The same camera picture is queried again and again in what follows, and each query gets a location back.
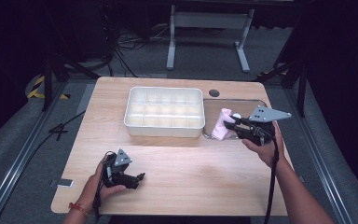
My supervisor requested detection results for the white compartment storage box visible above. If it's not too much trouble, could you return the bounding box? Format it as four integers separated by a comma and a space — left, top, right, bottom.
123, 86, 206, 139

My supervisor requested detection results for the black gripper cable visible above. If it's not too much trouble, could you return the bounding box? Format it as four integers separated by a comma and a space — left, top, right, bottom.
92, 151, 115, 220
262, 133, 281, 224

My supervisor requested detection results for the pink sock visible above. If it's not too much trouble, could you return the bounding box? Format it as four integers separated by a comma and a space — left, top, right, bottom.
211, 107, 237, 142

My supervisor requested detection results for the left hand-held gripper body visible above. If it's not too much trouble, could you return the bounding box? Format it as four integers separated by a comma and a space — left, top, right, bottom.
102, 148, 140, 190

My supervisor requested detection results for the white metal table frame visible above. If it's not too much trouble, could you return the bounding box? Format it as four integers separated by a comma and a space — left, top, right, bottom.
166, 4, 255, 74

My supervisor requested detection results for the bundle of black cables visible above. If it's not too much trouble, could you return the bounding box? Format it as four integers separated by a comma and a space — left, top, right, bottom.
105, 24, 175, 77

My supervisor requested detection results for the person's right hand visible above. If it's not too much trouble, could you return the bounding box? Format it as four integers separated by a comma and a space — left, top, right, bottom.
241, 120, 289, 169

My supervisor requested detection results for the red bracelet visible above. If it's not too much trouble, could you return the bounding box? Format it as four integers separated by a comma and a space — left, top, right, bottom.
68, 202, 90, 218

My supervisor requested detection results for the metal floor rail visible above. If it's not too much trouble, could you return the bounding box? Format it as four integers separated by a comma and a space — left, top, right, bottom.
283, 88, 353, 224
0, 81, 68, 224

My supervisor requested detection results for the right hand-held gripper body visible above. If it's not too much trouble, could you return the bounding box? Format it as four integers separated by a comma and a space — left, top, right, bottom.
234, 105, 293, 147

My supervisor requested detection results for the black floor cable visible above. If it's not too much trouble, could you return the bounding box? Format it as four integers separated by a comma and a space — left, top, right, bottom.
0, 110, 87, 224

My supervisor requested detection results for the black tripod stand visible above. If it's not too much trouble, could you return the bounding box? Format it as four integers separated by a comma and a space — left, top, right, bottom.
41, 52, 101, 112
251, 55, 309, 119

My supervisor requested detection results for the person's left hand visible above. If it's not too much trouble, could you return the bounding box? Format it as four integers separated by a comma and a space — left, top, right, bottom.
79, 154, 128, 213

